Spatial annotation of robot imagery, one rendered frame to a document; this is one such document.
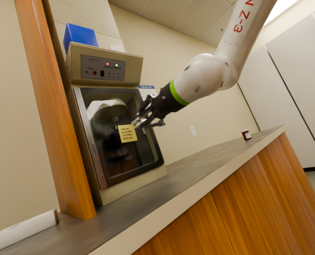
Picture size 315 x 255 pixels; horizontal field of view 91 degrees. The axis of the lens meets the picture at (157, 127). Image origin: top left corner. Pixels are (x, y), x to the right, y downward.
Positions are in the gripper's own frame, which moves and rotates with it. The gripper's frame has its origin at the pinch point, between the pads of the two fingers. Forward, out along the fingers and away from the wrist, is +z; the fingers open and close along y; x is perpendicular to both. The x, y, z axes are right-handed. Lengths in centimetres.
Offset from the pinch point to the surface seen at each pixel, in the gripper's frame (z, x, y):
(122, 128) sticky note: 4.2, 6.0, 0.1
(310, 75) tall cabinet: -46, -290, 8
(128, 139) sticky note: 4.1, 5.1, -5.2
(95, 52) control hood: -4.8, 11.4, 29.5
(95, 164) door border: 4.3, 20.6, -10.7
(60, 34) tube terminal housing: 5.5, 17.9, 45.9
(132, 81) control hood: 2.1, -6.7, 21.8
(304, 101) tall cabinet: -26, -289, -24
